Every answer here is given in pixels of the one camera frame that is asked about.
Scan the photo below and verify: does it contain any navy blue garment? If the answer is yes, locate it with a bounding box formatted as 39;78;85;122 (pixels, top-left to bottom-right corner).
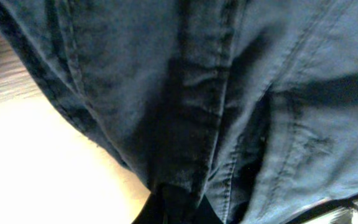
0;0;358;223

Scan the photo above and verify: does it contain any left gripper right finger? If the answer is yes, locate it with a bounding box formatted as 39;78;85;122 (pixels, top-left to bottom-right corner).
194;196;223;224

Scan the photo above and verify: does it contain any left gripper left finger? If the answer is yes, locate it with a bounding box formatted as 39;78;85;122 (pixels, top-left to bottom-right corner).
132;187;167;224

